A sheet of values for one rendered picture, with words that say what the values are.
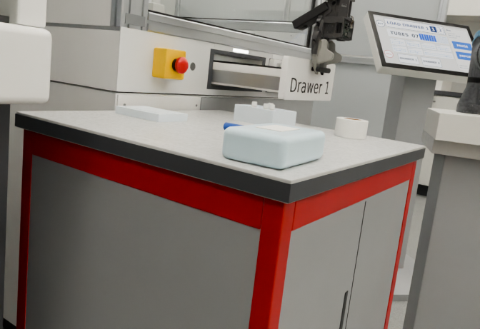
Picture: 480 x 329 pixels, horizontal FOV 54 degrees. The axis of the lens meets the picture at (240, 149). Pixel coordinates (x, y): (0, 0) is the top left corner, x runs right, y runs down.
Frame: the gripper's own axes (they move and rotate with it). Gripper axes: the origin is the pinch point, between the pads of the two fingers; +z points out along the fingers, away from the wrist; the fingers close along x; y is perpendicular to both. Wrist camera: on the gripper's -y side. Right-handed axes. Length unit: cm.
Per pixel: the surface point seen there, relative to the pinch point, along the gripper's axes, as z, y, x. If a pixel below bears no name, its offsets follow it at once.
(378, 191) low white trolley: 21, 33, -35
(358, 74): -3, -53, 167
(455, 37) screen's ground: -23, 10, 113
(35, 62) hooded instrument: 4, -1, -83
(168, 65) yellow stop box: 3.3, -21.8, -35.6
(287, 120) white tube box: 12.6, 5.6, -23.6
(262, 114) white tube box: 11.8, 1.6, -28.3
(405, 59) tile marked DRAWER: -9, -1, 84
